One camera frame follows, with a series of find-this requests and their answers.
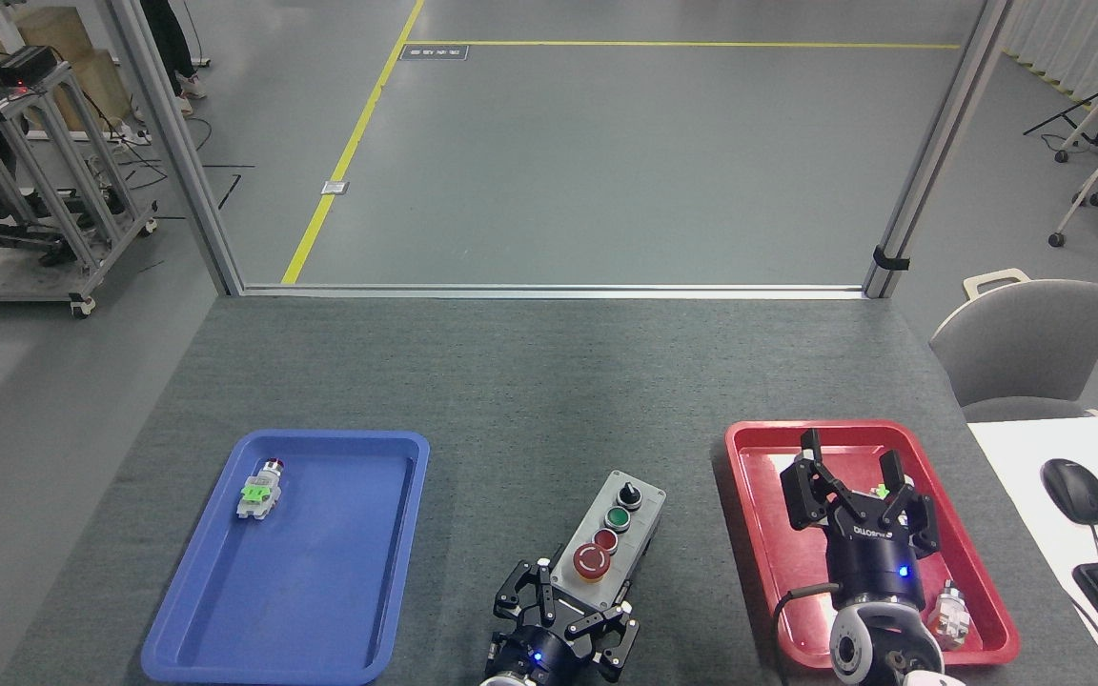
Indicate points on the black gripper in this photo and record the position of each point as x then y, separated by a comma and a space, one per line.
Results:
878, 567
544, 657

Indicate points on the grey control box with buttons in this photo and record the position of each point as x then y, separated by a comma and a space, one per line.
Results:
630, 529

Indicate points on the red plastic tray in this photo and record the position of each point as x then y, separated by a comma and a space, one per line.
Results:
959, 543

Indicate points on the white desk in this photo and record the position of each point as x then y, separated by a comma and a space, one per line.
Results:
1016, 448

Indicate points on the black computer mouse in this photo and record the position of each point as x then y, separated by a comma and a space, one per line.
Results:
1075, 491

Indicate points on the grey shell chair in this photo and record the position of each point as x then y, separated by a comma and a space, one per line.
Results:
1026, 343

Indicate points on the blue plastic tray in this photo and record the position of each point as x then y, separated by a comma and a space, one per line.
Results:
320, 572

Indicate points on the silver aluminium crossbar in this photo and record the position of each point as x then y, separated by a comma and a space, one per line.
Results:
549, 291

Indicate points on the black tripod leg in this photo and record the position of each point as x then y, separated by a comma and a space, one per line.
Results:
1068, 110

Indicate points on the metal floor socket plate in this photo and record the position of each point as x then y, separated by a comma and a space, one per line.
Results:
335, 187

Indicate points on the white curtain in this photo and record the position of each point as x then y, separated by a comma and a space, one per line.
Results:
1083, 38

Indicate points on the person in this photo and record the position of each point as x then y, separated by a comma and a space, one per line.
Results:
168, 48

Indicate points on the wooden crate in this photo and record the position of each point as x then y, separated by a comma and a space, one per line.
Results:
63, 38

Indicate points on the small switch green tab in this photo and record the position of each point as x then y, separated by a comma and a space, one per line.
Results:
883, 491

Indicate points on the push button switch orange block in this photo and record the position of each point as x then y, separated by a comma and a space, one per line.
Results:
949, 619

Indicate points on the black clamp on post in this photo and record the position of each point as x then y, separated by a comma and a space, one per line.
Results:
889, 258

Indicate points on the push button switch green block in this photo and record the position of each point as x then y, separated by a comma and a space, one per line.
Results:
260, 492

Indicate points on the silver aluminium post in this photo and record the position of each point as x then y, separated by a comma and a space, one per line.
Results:
182, 162
935, 152

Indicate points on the aluminium frame cart on wheels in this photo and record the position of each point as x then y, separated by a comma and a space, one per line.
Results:
63, 191

